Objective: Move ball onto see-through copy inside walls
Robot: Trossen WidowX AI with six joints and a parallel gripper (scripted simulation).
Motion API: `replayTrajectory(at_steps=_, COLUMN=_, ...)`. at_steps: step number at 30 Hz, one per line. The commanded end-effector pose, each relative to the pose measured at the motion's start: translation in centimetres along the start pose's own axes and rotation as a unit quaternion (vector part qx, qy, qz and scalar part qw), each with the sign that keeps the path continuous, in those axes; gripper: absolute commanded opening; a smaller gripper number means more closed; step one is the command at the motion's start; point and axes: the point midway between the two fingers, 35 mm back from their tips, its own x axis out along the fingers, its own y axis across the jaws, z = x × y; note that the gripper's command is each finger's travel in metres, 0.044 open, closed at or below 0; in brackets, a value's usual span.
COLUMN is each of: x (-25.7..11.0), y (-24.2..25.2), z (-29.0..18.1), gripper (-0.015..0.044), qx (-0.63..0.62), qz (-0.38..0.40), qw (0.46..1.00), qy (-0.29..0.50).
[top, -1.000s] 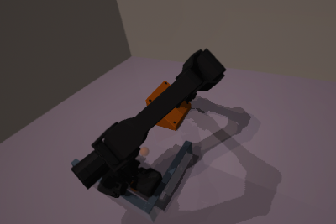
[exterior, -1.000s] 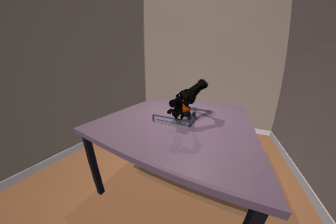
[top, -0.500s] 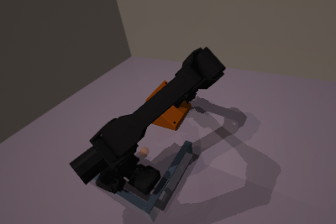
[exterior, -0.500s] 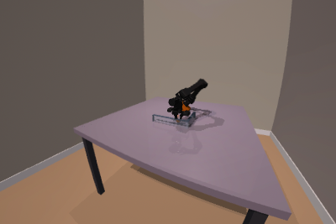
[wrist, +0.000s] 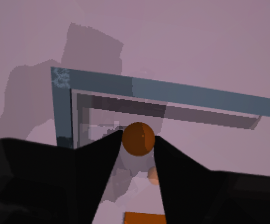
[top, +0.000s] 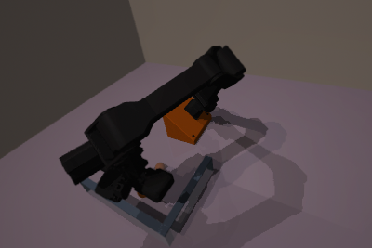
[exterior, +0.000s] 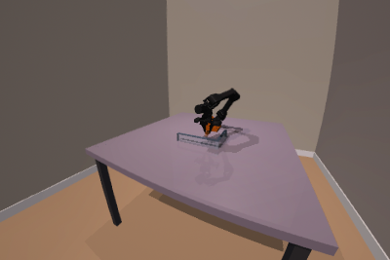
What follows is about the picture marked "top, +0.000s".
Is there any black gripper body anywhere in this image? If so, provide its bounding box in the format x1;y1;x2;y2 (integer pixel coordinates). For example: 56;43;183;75
114;147;175;203

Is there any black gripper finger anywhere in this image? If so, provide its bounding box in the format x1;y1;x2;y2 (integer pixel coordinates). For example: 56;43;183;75
130;180;139;188
135;184;143;195

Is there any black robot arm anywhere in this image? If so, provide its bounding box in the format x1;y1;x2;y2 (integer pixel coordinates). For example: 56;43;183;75
59;46;246;202

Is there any translucent orange ball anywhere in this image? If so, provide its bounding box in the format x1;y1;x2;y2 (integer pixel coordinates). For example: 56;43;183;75
155;163;166;171

